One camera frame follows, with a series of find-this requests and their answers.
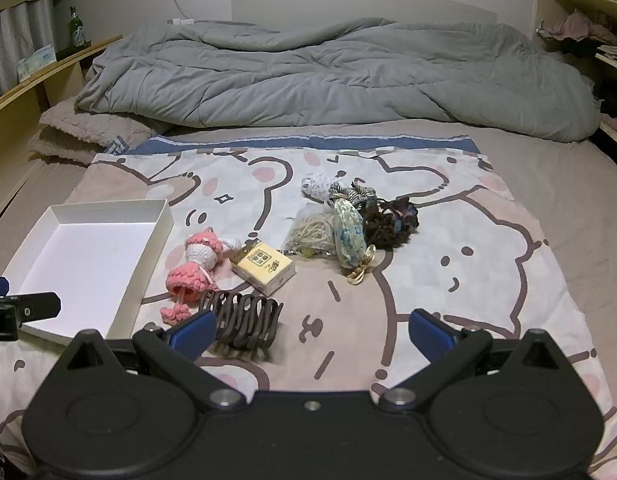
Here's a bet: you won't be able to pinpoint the beige bed sheet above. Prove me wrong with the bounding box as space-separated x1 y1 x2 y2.
0 115 617 480

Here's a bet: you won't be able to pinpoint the grey-white crochet scrunchie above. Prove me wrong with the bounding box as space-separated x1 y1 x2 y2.
301 172 339 203

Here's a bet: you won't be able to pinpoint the pink clothes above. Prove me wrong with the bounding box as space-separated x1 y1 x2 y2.
539 10 617 48

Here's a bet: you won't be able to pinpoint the twisted rope cord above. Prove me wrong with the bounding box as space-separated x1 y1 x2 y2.
327 178 378 208

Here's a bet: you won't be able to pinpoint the dark crochet scrunchie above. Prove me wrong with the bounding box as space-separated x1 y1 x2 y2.
361 196 419 251

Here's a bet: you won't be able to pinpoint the beige fuzzy blanket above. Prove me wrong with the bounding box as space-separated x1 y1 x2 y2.
27 95 159 166

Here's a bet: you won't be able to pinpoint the tissue pack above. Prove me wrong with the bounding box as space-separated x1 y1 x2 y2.
17 46 56 83

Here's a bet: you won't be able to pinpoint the grey duvet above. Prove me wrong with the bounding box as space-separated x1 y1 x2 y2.
74 17 602 142

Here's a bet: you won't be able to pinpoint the green glass bottle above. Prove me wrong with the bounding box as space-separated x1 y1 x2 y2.
67 5 85 51

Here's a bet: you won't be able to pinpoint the pink crochet doll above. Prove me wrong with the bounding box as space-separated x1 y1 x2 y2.
160 227 249 326

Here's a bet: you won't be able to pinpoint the white cardboard box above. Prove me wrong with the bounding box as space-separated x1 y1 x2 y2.
1 199 175 346

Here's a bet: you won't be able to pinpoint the wooden clothes shelf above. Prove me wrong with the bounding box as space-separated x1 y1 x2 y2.
533 0 617 153

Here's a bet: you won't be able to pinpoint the small yellow box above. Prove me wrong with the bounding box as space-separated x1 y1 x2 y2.
230 240 296 297

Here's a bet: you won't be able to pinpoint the wooden bedside shelf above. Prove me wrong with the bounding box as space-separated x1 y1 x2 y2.
0 35 124 231

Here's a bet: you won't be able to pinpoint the grey curtain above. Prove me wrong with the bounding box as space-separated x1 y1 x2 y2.
0 0 56 103

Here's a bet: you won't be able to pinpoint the green floral drawstring pouch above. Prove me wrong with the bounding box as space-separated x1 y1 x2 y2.
333 199 377 286

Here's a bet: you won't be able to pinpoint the brown hair claw clip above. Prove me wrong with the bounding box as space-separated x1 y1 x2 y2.
197 290 283 362

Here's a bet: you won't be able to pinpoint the cartoon bear printed blanket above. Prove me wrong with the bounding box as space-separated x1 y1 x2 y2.
0 134 617 480

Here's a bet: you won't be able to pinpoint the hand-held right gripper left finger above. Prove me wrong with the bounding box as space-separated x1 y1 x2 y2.
63 309 242 408

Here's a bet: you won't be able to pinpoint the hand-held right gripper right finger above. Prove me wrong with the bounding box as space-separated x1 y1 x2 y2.
379 309 564 408

